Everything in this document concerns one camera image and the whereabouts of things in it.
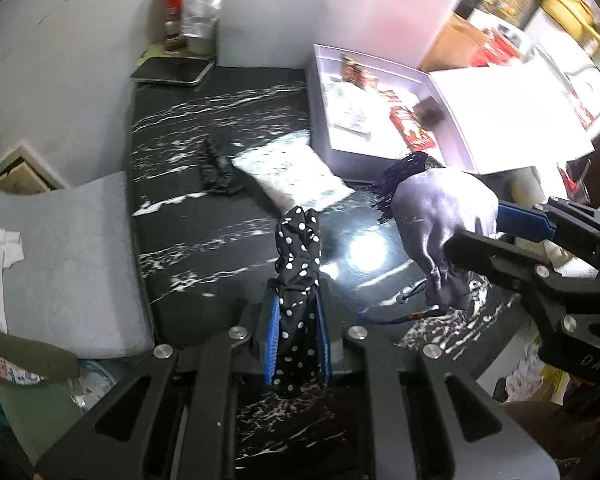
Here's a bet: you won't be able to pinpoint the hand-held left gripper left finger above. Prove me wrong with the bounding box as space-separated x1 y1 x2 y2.
32 280 282 480

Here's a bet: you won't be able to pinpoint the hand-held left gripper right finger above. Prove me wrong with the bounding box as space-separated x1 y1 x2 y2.
314 280 562 480

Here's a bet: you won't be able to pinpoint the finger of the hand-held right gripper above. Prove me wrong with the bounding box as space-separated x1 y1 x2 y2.
495 197 600 263
442 229 600 343

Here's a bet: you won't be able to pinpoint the lilac drawstring pouch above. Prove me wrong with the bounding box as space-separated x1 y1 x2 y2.
361 152 502 325

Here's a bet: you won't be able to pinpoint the black polka dot scrunchie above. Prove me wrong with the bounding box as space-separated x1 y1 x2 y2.
269 205 333 397

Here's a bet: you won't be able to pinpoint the lilac gift box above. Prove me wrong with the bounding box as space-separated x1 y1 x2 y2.
306 43 597 176

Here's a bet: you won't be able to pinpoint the red snack packet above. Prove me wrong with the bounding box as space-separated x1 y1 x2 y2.
389 106 438 152

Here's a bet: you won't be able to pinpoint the small dark brown packet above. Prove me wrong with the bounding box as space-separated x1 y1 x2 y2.
413 97 444 124

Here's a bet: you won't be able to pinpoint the white snack packet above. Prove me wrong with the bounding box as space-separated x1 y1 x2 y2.
330 85 374 136
230 129 354 212

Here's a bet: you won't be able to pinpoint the brown gold candy wrapper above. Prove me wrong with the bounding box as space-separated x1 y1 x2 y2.
341 54 381 92

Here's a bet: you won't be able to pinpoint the beige figurine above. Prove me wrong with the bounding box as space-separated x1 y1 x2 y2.
515 234 581 279

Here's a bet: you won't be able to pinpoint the red packets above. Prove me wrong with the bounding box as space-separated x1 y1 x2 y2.
472 26 526 68

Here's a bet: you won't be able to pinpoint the brown cardboard box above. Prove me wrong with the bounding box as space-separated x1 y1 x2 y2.
419 12 491 72

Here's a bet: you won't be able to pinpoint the yellow plastic container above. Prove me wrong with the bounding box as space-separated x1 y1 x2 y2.
540 0 600 54

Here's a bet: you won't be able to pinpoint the olive cloth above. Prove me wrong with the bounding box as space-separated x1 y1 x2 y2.
0 319 81 389

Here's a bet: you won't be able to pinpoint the white cloth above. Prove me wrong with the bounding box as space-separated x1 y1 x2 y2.
0 205 27 332

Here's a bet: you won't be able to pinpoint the white foam board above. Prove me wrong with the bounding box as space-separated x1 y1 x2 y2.
217 0 467 70

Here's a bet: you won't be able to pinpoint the black smartphone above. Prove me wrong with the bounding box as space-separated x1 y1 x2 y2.
130 56 217 86

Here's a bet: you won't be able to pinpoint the green coaster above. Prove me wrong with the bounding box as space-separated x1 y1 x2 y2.
139 43 171 63

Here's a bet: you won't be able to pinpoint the white plastic wrapped jar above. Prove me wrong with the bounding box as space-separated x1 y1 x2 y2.
181 0 223 55

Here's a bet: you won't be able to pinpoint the red label spice jar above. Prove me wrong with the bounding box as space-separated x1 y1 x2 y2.
161 0 201 52

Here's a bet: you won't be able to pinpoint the black lace hair tie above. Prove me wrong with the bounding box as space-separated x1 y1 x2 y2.
200 135 247 197

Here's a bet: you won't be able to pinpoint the wooden picture frame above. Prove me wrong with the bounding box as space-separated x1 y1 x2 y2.
0 142 69 193

